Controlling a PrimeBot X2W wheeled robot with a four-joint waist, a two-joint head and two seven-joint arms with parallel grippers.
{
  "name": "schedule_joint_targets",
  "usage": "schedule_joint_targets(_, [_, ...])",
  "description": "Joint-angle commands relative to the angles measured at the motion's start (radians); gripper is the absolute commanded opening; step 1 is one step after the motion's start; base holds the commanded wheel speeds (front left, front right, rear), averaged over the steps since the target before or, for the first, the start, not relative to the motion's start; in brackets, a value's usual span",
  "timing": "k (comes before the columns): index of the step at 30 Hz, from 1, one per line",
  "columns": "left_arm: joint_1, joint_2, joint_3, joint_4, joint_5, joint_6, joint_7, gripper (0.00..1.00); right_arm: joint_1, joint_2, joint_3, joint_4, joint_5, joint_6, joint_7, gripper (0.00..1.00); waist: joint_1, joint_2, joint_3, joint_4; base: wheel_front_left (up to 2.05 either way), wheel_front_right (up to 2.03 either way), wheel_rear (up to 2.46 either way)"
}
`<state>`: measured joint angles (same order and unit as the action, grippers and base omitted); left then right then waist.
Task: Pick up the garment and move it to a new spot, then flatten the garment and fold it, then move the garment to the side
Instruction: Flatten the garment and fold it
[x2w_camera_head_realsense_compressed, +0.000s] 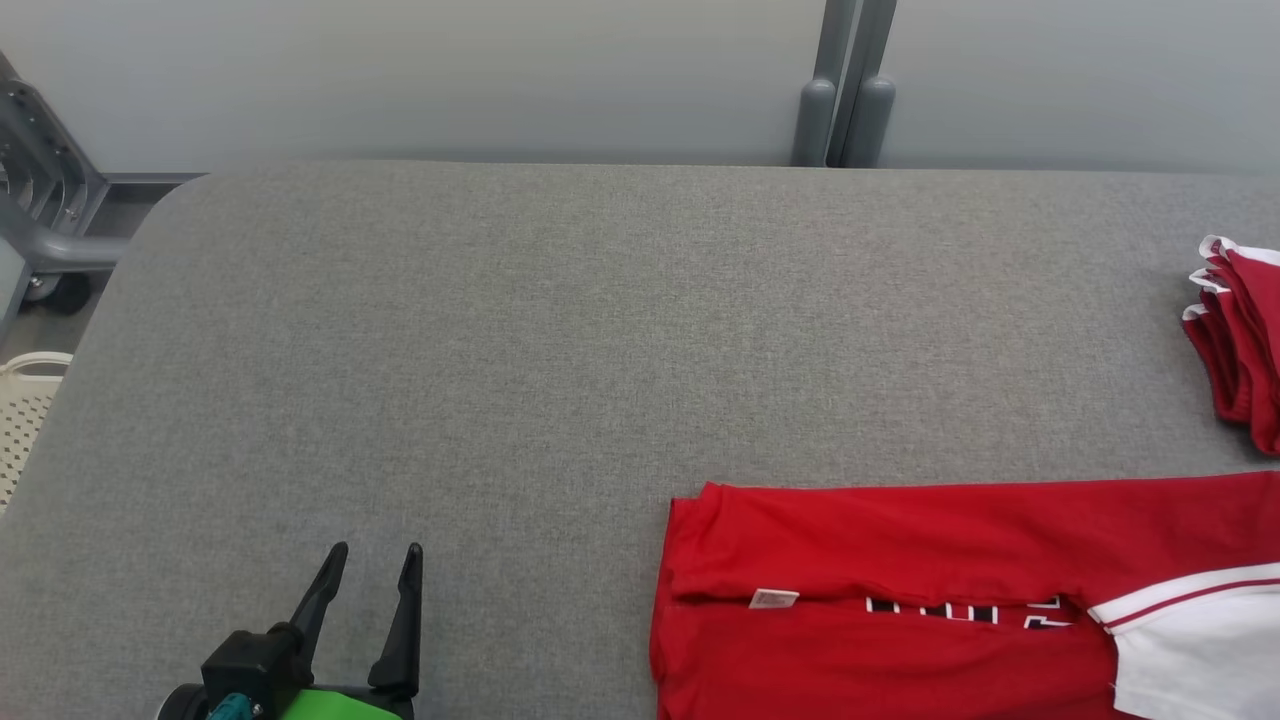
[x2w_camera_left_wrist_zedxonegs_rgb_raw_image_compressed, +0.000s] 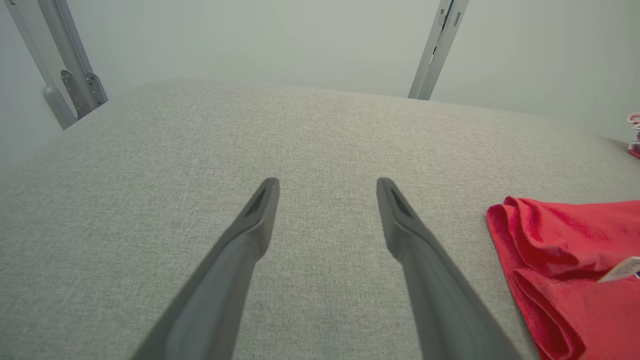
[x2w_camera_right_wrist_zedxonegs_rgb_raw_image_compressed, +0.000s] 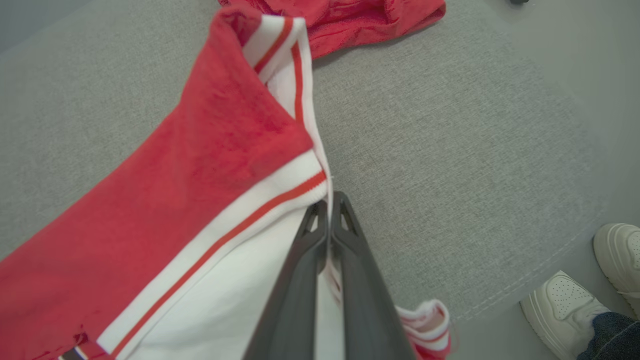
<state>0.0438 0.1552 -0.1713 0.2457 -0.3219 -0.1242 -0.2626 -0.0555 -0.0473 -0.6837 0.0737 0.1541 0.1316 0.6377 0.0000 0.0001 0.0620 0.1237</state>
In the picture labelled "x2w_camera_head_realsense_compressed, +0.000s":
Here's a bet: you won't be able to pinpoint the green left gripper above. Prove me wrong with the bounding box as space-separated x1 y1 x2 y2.
270 541 425 720

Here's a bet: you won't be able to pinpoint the red jersey with white sleeves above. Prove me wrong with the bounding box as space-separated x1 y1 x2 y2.
647 470 1280 720

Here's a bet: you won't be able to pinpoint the red shorts with white stripe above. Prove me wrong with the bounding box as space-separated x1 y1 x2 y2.
1181 234 1280 459

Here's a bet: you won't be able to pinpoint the white plastic laundry basket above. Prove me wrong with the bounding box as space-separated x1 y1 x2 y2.
0 351 75 514

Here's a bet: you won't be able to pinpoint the grey metal wheeled frame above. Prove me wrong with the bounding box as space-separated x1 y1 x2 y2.
0 50 208 317

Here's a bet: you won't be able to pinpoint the grey partition post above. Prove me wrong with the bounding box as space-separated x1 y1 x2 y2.
789 0 899 169

